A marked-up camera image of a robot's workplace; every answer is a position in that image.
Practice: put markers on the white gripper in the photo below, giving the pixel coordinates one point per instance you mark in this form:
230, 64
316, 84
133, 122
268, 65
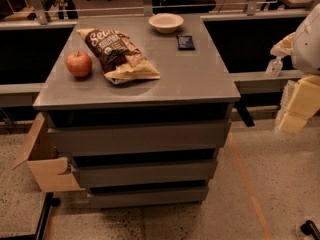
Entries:
307, 47

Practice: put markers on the grey bottom drawer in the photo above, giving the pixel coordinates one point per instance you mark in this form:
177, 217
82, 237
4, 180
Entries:
149, 197

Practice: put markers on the grey drawer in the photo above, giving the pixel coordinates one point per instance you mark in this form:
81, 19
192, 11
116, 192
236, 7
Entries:
140, 138
149, 197
136, 174

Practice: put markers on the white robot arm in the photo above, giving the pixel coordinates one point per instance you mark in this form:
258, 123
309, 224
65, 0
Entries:
305, 55

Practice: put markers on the grey top drawer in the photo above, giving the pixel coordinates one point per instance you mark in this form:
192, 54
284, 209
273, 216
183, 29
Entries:
140, 138

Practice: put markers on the grey middle drawer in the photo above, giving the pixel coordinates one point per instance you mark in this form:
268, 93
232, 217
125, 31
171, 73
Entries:
136, 174

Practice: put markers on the grey drawer cabinet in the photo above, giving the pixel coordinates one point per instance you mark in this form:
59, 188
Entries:
194, 86

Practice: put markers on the open cardboard box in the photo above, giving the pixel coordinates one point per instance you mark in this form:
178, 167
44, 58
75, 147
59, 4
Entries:
51, 171

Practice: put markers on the clear sanitizer pump bottle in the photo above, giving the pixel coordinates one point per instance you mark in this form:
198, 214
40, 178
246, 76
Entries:
274, 67

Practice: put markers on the grey right side counter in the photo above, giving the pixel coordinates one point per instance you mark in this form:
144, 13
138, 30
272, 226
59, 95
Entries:
244, 43

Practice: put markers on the metal railing with posts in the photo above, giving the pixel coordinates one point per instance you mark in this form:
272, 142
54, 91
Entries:
45, 11

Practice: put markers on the dark blue snack packet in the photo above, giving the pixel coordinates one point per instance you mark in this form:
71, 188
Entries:
185, 42

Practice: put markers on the white paper bowl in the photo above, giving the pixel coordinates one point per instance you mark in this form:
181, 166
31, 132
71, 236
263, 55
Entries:
166, 23

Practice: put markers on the brown chip bag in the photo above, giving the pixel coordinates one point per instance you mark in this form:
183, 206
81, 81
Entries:
120, 59

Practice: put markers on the black floor caster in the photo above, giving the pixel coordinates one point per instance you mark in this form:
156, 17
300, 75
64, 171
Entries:
309, 228

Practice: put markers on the red apple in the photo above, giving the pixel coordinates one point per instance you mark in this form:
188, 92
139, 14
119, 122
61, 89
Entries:
79, 64

